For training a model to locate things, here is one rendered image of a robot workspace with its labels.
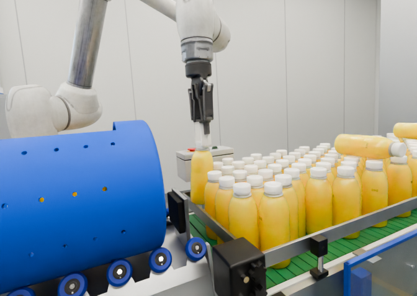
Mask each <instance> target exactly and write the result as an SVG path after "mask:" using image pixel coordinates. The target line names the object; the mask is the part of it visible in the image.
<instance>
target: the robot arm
mask: <svg viewBox="0 0 417 296"><path fill-rule="evenodd" d="M108 1H111V0H79V7H78V15H77V19H76V27H75V31H74V40H73V47H72V52H71V60H70V65H69V73H68V80H67V81H65V82H64V83H62V84H61V85H60V88H59V90H58V91H57V93H56V94H55V96H53V95H51V94H50V91H49V90H48V89H46V88H45V87H43V86H41V85H38V84H30V85H23V86H14V87H12V88H11V90H10V91H9V92H8V93H7V97H6V103H5V112H6V120H7V126H8V129H9V133H10V136H11V138H25V137H40V136H49V135H58V132H60V131H63V130H75V129H79V128H84V127H87V126H90V125H92V124H94V123H95V122H97V121H98V120H99V119H100V117H101V115H102V104H101V102H100V100H99V99H98V98H97V92H96V90H95V89H94V87H93V86H92V83H93V79H94V73H95V69H96V63H97V56H98V53H99V46H100V42H101V36H102V29H103V26H104V19H105V14H106V9H107V3H108ZM140 1H141V2H143V3H145V4H147V5H148V6H150V7H152V8H153V9H155V10H157V11H158V12H160V13H162V14H164V15H165V16H167V17H168V18H170V19H172V20H173V21H175V22H176V24H177V31H178V34H179V37H180V40H181V55H182V62H183V63H185V64H186V65H185V72H186V77H187V78H191V80H192V81H191V88H190V89H188V90H187V91H188V94H189V104H190V111H191V120H193V122H194V133H195V145H196V142H197V141H201V147H208V146H211V145H212V141H211V131H210V122H211V120H213V83H209V82H208V79H207V78H209V77H211V75H212V64H211V63H210V62H212V61H213V53H218V52H221V51H223V50H224V49H226V47H227V45H228V43H229V41H230V39H231V34H230V29H229V27H228V25H227V24H226V22H225V21H224V20H223V19H222V18H221V17H220V16H219V15H218V14H217V12H216V10H215V6H214V5H213V1H212V0H176V2H175V1H173V0H140Z"/></svg>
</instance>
